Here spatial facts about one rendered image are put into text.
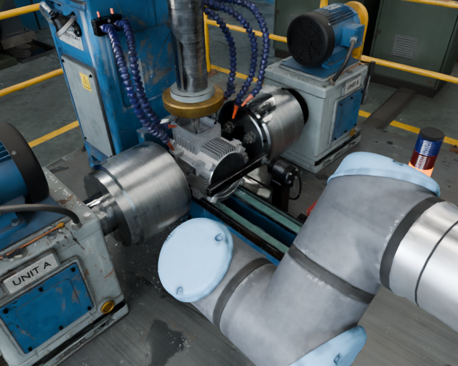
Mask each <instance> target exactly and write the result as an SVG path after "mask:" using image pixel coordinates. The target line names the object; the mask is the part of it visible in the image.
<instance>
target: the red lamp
mask: <svg viewBox="0 0 458 366"><path fill-rule="evenodd" d="M437 157H438V154H437V155H434V156H426V155H422V154H420V153H418V152H417V151H416V150H415V149H414V150H413V153H412V156H411V160H410V164H411V165H413V167H415V168H418V169H421V170H430V169H432V168H433V167H434V165H435V162H436V159H437Z"/></svg>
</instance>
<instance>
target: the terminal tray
mask: <svg viewBox="0 0 458 366"><path fill-rule="evenodd" d="M191 122H192V121H191V120H190V119H187V118H178V119H177V123H175V121H172V122H171V125H176V126H177V128H172V134H173V140H175V141H176V142H177V145H178V144H179V146H180V145H181V146H182V147H184V149H185V148H186V149H187V150H189V152H191V151H192V153H194V154H195V155H198V154H199V153H200V152H201V148H200V147H203V146H202V145H204V144H205V143H207V141H209V140H212V139H214V138H215V137H216V138H218V137H219V138H220V139H221V124H220V123H218V122H216V124H214V121H213V120H212V119H211V118H208V117H204V118H200V120H199V122H200V127H199V128H198V133H197V134H196V132H195V131H194V130H193V128H192V125H191ZM203 125H204V126H205V127H204V126H203ZM207 126H208V127H209V128H208V127H207ZM190 131H191V132H190Z"/></svg>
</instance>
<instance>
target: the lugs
mask: <svg viewBox="0 0 458 366"><path fill-rule="evenodd" d="M170 142H171V143H172V146H173V148H175V146H176V145H177V142H176V141H175V140H173V139H171V138H170ZM245 149H246V148H244V147H242V146H240V145H238V144H237V145H236V150H237V151H239V152H240V153H241V154H243V153H244V151H245ZM215 167H216V164H214V163H213V162H211V161H209V160H208V161H207V163H206V165H205V166H204V168H205V169H207V170H208V171H211V172H213V170H214V168H215ZM244 182H245V179H244V178H243V179H242V180H241V183H240V184H239V185H241V186H242V185H243V183H244ZM217 199H218V198H216V197H208V198H207V200H208V201H210V202H212V203H216V202H217Z"/></svg>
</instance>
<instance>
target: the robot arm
mask: <svg viewBox="0 0 458 366"><path fill-rule="evenodd" d="M327 183H328V184H327V186H326V188H325V190H324V191H323V193H322V194H321V196H320V198H319V199H318V201H317V203H316V204H315V206H314V208H313V210H312V211H311V212H310V215H309V216H308V218H307V219H306V221H305V223H304V224H303V226H302V228H301V230H300V231H299V233H298V235H297V236H296V238H295V239H294V242H293V243H292V245H291V247H290V248H289V250H288V251H287V252H286V253H285V255H284V257H283V258H282V260H281V262H280V264H279V265H278V266H276V265H275V264H273V263H272V262H271V261H269V260H268V259H267V258H265V257H264V256H263V255H262V254H261V253H259V252H258V251H256V250H255V249H253V248H252V247H251V246H249V245H247V244H246V243H245V242H244V241H243V240H241V239H240V238H238V237H237V236H235V235H234V234H233V233H232V232H230V231H229V229H228V228H227V227H226V226H225V225H224V224H222V223H220V222H218V221H214V220H212V219H208V218H195V219H191V220H188V221H186V222H184V223H182V224H181V225H180V226H178V227H177V228H176V229H174V230H173V232H172V233H171V234H170V235H169V236H168V238H167V239H166V241H165V243H164V244H163V247H162V249H161V252H160V255H159V259H158V274H159V277H160V280H161V283H162V285H163V286H164V288H165V289H166V290H167V291H168V292H169V293H170V294H172V295H173V296H174V297H175V298H176V299H177V300H179V301H183V302H190V303H192V305H194V306H195V307H196V308H197V309H198V310H199V311H200V312H201V313H202V314H203V315H204V316H205V317H206V318H207V319H208V320H209V321H210V322H211V323H213V324H214V325H215V326H216V327H217V328H218V329H219V330H220V331H221V332H222V333H223V334H224V335H225V336H226V337H227V338H228V339H229V340H230V341H231V342H232V343H233V344H234V345H235V346H236V347H237V348H239V349H240V350H241V351H242V352H243V353H244V354H245V355H246V356H247V357H248V358H249V359H250V360H251V361H252V362H253V363H254V364H255V365H256V366H350V365H351V364H352V363H353V361H354V360H355V358H356V357H357V356H358V353H359V352H360V350H362V348H363V346H364V344H365V343H366V339H367V334H366V331H365V329H364V327H362V326H361V325H359V326H358V322H359V320H360V319H361V318H362V316H363V314H364V312H365V311H366V309H367V308H368V306H369V304H370V303H371V301H372V300H373V298H374V297H375V296H376V294H377V292H378V291H379V289H380V288H381V286H384V287H386V288H387V289H389V290H391V291H392V292H393V293H394V294H396V295H397V296H401V297H405V298H407V299H408V300H410V301H411V302H413V303H414V304H416V305H417V306H419V307H420V308H422V309H424V310H425V311H426V312H428V313H429V314H431V315H433V316H434V317H435V318H437V319H438V320H440V321H441V322H443V323H444V324H446V325H448V326H449V327H450V328H452V329H454V330H455V331H457V332H458V208H457V207H456V206H455V205H454V204H453V203H450V202H449V201H447V200H443V199H441V198H439V197H440V195H441V192H440V187H439V186H438V184H437V182H436V181H435V180H433V179H432V178H430V177H429V176H428V175H427V174H424V173H422V172H421V171H419V170H417V169H415V168H413V167H411V166H409V165H406V164H405V163H399V162H397V161H395V160H393V159H392V158H388V157H385V156H383V155H378V154H375V153H371V152H353V153H351V154H349V155H347V156H346V157H345V158H344V159H343V161H342V162H341V164H340V165H339V167H338V169H337V170H336V171H335V173H334V174H332V175H331V176H330V177H329V178H328V181H327Z"/></svg>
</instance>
